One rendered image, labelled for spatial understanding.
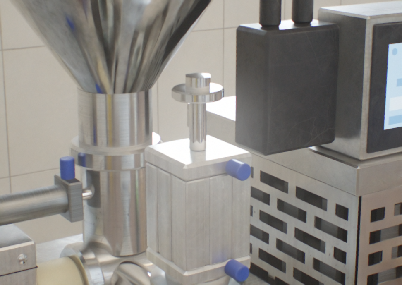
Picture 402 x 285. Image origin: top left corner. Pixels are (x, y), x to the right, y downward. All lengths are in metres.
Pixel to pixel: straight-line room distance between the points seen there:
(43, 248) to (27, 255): 0.29
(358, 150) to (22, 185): 1.53
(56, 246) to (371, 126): 0.36
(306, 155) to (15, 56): 1.41
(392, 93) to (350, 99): 0.03
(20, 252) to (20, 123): 1.52
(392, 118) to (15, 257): 0.30
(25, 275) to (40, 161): 1.55
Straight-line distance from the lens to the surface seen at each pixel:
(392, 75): 0.67
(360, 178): 0.66
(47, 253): 0.86
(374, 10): 0.68
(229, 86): 2.35
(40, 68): 2.08
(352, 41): 0.66
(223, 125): 0.79
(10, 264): 0.58
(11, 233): 0.60
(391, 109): 0.67
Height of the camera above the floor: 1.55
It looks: 15 degrees down
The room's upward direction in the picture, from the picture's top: straight up
